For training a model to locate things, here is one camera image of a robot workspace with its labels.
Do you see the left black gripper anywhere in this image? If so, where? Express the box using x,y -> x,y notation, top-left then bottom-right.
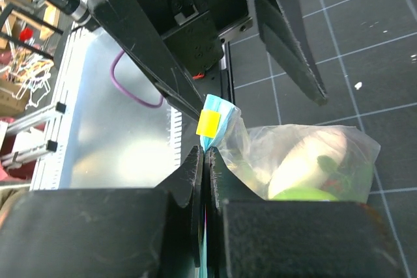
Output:
87,0 -> 328,120

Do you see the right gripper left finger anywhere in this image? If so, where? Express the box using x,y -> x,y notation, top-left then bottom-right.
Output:
1,146 -> 204,277

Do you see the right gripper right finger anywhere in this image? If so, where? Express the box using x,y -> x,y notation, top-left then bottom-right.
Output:
204,148 -> 404,277

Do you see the green apple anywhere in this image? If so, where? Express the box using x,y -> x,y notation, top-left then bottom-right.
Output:
271,188 -> 338,201

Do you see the white radish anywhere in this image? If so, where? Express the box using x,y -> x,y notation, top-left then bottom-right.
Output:
268,128 -> 347,199

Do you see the clear blue zip bag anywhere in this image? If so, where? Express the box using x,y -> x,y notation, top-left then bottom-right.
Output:
195,93 -> 381,278

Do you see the black grid mat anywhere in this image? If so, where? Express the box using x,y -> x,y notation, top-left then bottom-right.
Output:
231,0 -> 416,277

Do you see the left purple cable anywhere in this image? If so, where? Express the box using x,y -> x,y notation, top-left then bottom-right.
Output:
111,49 -> 164,109

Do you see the slotted cable duct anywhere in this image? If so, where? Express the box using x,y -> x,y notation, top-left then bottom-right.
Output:
168,107 -> 182,168

